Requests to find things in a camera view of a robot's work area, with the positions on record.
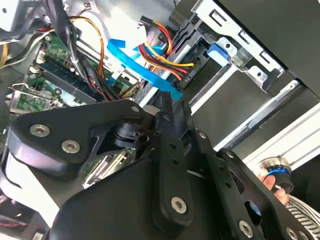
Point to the person's hand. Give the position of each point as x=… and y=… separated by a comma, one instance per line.
x=269, y=182

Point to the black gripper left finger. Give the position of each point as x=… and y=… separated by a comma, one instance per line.
x=75, y=122

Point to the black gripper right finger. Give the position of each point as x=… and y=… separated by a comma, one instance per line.
x=225, y=175

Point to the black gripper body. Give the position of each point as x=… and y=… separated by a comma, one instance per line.
x=112, y=215

